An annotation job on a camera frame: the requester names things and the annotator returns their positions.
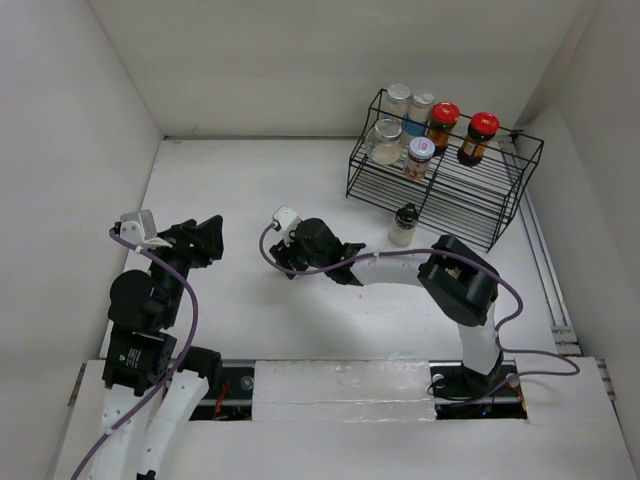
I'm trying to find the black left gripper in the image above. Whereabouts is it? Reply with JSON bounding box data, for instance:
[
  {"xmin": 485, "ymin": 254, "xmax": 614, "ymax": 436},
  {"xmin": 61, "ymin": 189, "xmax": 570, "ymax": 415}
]
[{"xmin": 146, "ymin": 212, "xmax": 222, "ymax": 324}]

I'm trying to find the black cap white spice bottle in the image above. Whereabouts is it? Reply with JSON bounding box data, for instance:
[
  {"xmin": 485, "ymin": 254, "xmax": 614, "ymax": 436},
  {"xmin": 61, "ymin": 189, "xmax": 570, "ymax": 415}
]
[{"xmin": 388, "ymin": 203, "xmax": 419, "ymax": 247}]

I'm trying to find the round clear glass jar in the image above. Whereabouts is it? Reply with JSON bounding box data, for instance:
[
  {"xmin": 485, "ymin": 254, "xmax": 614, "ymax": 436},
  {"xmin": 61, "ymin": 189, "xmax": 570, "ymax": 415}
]
[{"xmin": 364, "ymin": 118, "xmax": 403, "ymax": 165}]

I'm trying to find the white lid jar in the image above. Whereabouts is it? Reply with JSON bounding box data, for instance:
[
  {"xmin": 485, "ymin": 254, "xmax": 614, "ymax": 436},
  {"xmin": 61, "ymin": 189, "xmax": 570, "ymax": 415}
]
[{"xmin": 403, "ymin": 137, "xmax": 435, "ymax": 180}]

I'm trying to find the blue label spice jar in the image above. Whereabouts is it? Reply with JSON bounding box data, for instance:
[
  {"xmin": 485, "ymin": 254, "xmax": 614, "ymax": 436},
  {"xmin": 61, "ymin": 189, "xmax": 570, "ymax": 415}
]
[{"xmin": 402, "ymin": 90, "xmax": 435, "ymax": 147}]

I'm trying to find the silver lid spice jar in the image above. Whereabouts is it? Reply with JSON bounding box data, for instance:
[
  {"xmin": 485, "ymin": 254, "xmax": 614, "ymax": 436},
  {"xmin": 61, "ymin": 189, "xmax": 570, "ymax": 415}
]
[{"xmin": 381, "ymin": 83, "xmax": 411, "ymax": 122}]

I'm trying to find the red lid sauce jar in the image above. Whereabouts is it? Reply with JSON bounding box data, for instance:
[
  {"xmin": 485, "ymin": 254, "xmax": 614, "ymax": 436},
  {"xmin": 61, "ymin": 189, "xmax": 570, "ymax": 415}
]
[
  {"xmin": 426, "ymin": 102, "xmax": 460, "ymax": 156},
  {"xmin": 457, "ymin": 112, "xmax": 500, "ymax": 167}
]

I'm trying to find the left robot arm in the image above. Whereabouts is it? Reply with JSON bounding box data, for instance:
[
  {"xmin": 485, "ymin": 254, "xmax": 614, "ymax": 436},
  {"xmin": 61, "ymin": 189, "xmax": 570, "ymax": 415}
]
[{"xmin": 71, "ymin": 210, "xmax": 224, "ymax": 479}]

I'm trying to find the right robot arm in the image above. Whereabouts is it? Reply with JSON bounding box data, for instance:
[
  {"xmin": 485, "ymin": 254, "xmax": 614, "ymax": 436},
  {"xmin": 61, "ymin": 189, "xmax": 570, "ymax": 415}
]
[{"xmin": 261, "ymin": 207, "xmax": 503, "ymax": 394}]

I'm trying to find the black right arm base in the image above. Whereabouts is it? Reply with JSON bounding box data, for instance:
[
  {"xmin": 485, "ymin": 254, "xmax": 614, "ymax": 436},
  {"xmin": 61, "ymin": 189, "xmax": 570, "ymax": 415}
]
[{"xmin": 427, "ymin": 360, "xmax": 528, "ymax": 421}]

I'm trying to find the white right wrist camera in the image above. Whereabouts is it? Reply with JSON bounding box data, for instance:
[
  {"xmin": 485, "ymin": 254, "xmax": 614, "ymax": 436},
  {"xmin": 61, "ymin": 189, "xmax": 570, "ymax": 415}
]
[{"xmin": 272, "ymin": 205, "xmax": 301, "ymax": 235}]

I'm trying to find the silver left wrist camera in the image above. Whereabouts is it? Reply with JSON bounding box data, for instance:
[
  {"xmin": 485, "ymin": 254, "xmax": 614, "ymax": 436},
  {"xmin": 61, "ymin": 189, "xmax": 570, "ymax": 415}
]
[{"xmin": 119, "ymin": 210, "xmax": 157, "ymax": 246}]

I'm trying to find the red wires left base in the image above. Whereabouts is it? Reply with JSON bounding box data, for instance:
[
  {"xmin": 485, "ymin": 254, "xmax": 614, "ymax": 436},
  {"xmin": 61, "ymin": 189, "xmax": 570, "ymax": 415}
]
[{"xmin": 213, "ymin": 379, "xmax": 232, "ymax": 416}]

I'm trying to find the black wire rack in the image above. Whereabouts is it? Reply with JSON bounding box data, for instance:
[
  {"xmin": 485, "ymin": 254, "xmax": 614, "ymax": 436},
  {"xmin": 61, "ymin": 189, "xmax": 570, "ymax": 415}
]
[{"xmin": 345, "ymin": 88, "xmax": 544, "ymax": 252}]

